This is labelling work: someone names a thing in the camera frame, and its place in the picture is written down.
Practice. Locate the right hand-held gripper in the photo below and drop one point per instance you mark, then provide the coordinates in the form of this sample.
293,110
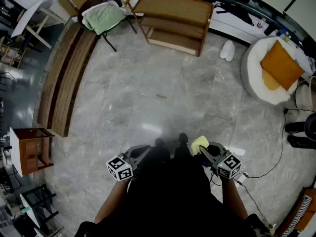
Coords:
229,165

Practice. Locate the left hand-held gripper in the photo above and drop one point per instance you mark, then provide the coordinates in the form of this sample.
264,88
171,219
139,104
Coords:
119,168

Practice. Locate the yellow cloth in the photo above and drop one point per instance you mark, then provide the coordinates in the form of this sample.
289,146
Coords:
198,142

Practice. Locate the wooden shelf table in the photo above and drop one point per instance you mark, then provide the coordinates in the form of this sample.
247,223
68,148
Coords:
172,7

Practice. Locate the person's left forearm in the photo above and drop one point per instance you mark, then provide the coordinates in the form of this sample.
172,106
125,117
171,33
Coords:
111,201

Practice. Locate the person's right forearm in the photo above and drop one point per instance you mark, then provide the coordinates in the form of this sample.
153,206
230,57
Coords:
232,199

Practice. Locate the small wooden side cabinet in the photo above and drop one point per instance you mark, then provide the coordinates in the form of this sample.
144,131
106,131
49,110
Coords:
32,152

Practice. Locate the white power strip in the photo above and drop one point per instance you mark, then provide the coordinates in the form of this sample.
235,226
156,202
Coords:
240,179

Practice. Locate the person in dark shirt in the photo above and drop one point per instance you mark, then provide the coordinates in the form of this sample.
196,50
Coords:
172,194

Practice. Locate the yellow cushion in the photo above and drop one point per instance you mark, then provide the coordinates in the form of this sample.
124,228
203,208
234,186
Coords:
270,81

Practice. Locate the white round pouf sofa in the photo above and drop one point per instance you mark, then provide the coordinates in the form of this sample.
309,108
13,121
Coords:
251,65

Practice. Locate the dark round stool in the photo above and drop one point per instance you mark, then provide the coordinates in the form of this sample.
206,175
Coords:
311,127

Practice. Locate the striped cushion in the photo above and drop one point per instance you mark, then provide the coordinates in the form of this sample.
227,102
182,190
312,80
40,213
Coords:
300,213

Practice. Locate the long wooden platform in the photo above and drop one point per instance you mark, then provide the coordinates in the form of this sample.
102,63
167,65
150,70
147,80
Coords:
61,83

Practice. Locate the black metal rack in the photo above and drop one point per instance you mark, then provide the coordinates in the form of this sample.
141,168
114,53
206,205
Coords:
37,194

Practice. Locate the white round bin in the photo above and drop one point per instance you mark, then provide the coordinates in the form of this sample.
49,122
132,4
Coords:
304,95

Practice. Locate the orange wooden bench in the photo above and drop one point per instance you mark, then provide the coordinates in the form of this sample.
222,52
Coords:
311,205

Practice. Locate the orange cushion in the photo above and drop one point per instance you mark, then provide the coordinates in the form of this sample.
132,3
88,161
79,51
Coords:
281,63

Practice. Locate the black cup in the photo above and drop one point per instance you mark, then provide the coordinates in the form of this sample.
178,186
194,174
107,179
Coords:
269,29

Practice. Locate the yellow-green bottle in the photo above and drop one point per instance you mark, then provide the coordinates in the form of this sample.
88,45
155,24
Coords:
287,38

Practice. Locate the clear bottle red label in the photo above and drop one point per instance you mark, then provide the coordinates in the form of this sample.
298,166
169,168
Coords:
261,23

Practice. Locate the green knitted blanket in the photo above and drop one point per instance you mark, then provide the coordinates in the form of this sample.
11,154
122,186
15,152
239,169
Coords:
103,18

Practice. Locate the blue bottle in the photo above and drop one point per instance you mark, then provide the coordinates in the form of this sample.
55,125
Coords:
282,31

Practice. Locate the white board table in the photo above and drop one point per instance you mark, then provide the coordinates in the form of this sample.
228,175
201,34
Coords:
27,18

